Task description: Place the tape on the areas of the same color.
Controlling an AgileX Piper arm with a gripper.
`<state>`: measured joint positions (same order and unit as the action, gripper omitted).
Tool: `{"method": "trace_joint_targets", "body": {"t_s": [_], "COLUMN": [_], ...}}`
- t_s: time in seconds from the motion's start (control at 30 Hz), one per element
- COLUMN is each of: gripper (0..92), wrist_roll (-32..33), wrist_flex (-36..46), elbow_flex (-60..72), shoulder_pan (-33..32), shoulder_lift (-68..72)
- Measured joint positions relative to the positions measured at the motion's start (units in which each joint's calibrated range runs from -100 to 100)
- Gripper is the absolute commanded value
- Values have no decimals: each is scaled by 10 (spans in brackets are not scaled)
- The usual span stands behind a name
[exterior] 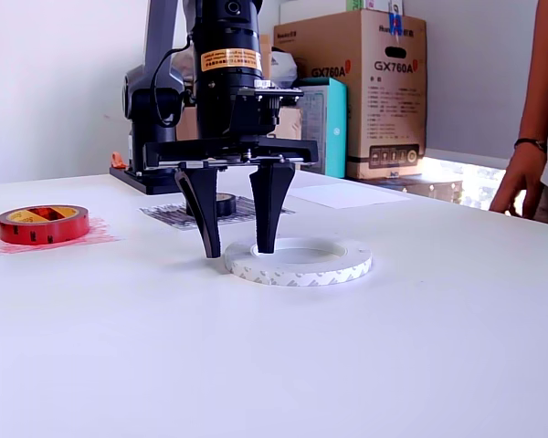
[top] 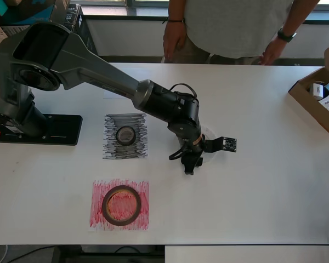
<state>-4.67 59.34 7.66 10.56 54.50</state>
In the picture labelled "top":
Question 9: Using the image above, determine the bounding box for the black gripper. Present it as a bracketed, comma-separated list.
[180, 128, 207, 175]

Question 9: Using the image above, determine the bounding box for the white tape roll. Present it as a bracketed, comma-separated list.
[178, 126, 219, 165]

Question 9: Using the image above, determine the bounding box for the black tape roll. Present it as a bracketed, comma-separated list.
[116, 125, 137, 147]

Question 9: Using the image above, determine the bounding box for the red tape roll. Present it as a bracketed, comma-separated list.
[101, 185, 143, 226]

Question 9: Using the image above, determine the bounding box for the person's left forearm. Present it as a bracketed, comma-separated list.
[283, 0, 323, 34]

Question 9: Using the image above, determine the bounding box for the person's right forearm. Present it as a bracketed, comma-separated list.
[168, 0, 188, 21]

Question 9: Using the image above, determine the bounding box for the person's right hand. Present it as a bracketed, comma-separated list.
[163, 21, 188, 64]

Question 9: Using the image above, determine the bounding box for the person's left hand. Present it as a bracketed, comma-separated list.
[256, 38, 289, 66]

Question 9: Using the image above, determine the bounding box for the black scribbled paper sheet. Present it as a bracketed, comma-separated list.
[102, 112, 149, 160]

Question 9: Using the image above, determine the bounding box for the plain white paper sheet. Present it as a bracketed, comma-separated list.
[103, 89, 133, 100]

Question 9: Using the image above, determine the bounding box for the red scribbled paper sheet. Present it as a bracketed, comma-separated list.
[88, 179, 150, 231]

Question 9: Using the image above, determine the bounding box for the open brown cardboard box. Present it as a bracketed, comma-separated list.
[287, 39, 329, 135]

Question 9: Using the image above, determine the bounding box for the person in grey t-shirt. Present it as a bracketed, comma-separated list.
[164, 0, 323, 66]

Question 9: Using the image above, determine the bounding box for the black wristwatch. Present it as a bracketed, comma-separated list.
[276, 26, 298, 43]

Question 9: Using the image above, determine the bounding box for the black AOC carton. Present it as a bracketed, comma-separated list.
[71, 12, 99, 58]

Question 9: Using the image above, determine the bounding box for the black box with white print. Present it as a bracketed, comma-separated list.
[64, 3, 82, 31]

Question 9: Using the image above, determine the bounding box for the black box with orange print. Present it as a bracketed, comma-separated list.
[48, 0, 72, 27]

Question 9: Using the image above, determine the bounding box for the teal cardboard box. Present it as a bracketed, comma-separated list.
[0, 0, 57, 26]

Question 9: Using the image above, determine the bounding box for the black box with striped label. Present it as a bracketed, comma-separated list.
[1, 25, 31, 37]

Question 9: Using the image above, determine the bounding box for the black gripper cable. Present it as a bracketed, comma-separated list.
[168, 83, 198, 161]

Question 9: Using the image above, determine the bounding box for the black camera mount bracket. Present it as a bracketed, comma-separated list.
[204, 136, 239, 153]

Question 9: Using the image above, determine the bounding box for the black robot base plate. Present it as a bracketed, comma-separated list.
[0, 114, 83, 146]

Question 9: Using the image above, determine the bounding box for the dark window frame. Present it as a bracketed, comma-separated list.
[81, 0, 329, 25]

